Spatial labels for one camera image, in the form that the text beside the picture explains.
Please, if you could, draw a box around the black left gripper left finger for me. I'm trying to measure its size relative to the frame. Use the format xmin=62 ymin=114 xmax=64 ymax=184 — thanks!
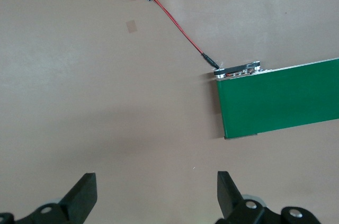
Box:
xmin=0 ymin=173 xmax=98 ymax=224

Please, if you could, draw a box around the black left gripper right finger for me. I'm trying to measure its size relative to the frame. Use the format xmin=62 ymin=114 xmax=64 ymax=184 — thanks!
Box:
xmin=214 ymin=171 xmax=322 ymax=224

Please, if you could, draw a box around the green conveyor belt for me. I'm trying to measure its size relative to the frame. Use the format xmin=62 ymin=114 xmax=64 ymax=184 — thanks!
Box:
xmin=213 ymin=57 xmax=339 ymax=140

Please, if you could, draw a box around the red black conveyor wire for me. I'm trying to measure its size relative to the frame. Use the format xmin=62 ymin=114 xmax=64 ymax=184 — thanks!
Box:
xmin=118 ymin=0 xmax=220 ymax=70

